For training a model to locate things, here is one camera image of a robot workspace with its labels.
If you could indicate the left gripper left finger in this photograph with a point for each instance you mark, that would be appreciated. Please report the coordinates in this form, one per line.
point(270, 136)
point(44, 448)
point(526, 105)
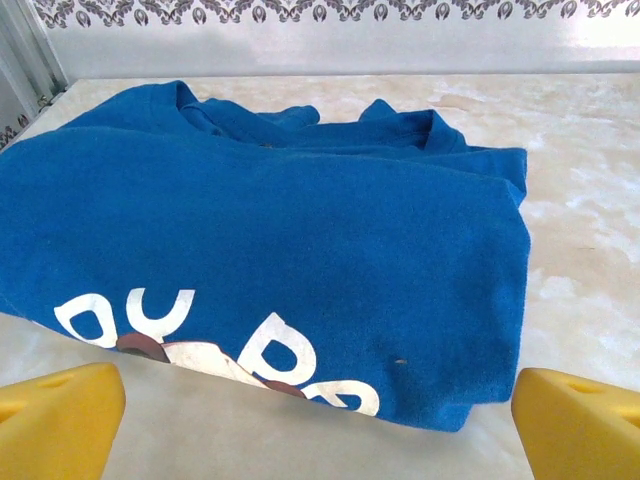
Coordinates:
point(55, 425)

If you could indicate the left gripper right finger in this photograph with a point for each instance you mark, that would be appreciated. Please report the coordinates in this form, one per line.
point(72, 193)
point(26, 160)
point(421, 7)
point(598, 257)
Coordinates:
point(585, 430)

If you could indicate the blue t-shirt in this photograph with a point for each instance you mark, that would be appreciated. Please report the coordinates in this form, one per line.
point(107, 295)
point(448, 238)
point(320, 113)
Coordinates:
point(300, 225)

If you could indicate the left aluminium corner post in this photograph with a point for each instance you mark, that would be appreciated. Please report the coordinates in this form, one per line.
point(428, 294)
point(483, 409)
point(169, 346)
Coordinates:
point(30, 60)

